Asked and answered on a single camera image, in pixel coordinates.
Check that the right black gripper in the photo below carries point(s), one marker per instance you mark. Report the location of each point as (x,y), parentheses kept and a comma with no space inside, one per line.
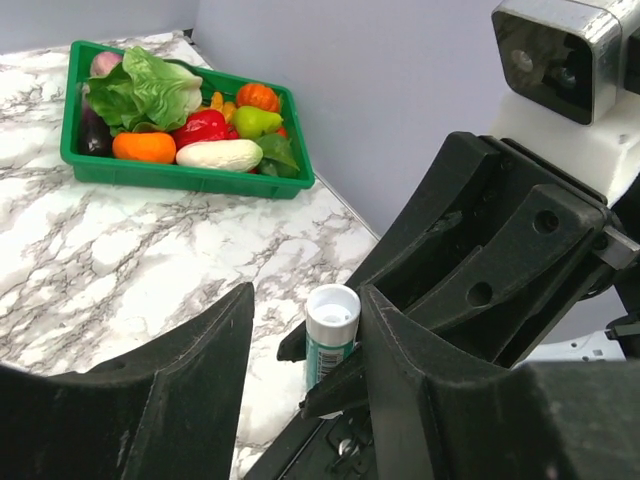
(557,242)

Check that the green toy leaf vegetable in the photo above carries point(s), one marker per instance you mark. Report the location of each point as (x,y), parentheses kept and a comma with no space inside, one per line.
(278,159)

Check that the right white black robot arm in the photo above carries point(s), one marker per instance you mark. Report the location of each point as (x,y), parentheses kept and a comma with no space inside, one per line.
(590,345)

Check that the orange toy tomato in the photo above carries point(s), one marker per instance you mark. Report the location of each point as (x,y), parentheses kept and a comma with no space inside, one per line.
(259,96)

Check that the dark toy eggplant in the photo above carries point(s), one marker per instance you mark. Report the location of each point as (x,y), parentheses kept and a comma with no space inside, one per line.
(94,138)

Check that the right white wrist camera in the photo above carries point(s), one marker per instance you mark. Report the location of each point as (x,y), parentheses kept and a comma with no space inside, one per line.
(573,72)

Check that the green plastic basket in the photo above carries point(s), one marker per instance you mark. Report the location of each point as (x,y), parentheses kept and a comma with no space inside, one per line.
(111,171)

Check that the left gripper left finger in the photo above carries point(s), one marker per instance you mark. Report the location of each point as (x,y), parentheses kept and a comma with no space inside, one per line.
(166,410)

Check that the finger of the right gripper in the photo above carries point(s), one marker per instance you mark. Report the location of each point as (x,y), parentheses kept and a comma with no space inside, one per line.
(427,266)

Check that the green toy pear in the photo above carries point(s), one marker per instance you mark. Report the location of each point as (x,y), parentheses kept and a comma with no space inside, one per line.
(251,122)

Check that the pink toy onion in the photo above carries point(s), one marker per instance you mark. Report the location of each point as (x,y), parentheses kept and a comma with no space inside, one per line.
(103,63)

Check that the green toy lettuce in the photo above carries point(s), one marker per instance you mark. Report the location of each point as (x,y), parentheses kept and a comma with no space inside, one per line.
(145,93)

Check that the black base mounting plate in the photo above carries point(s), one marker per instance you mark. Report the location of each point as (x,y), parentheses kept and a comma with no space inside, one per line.
(313,449)

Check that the white toy radish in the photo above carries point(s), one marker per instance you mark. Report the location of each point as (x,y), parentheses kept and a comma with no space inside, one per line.
(238,155)

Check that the orange toy fruit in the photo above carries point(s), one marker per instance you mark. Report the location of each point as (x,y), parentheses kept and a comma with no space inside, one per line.
(156,147)

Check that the red toy pepper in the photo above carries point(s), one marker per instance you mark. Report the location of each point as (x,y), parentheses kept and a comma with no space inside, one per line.
(205,125)

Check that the green white glue stick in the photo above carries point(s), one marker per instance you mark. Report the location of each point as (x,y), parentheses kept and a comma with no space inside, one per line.
(332,318)

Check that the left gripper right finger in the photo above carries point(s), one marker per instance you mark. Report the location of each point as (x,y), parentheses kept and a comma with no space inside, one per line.
(441,413)

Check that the yellow toy pepper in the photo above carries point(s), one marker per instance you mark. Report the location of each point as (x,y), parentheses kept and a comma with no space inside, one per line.
(226,107)

